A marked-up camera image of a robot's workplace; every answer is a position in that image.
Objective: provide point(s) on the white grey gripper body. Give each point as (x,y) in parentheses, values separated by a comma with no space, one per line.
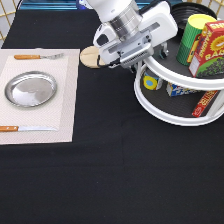
(128,34)

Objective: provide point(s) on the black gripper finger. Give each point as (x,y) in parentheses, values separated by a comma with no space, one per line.
(164,51)
(134,68)

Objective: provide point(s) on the black ribbed bowl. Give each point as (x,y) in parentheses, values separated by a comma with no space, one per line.
(182,11)

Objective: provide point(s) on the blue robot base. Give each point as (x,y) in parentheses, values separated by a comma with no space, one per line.
(53,5)

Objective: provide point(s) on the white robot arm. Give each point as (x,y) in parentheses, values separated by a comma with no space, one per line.
(128,34)

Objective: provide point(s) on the white two-tier lazy Susan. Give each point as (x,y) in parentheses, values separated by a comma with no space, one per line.
(178,109)

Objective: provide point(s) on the round silver metal plate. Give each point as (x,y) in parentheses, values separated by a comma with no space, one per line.
(30,89)

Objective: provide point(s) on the yellow blue tin can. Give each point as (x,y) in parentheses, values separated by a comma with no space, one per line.
(152,83)

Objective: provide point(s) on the round wooden coaster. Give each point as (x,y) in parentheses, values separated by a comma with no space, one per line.
(89,57)

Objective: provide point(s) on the green yellow cylindrical canister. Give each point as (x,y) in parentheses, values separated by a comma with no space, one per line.
(195,24)

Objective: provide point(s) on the red green raisin box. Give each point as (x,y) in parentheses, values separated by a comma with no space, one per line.
(208,58)

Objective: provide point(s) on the red yellow flat box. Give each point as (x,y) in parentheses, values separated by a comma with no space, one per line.
(203,104)

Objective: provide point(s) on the beige woven placemat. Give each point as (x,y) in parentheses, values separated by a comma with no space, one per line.
(58,112)

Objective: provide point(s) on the wooden lattice screen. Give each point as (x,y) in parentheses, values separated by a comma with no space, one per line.
(8,9)

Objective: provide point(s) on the wooden handled fork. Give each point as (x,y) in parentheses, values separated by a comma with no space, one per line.
(29,57)

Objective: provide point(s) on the wooden handled knife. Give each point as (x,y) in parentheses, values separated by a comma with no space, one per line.
(25,128)

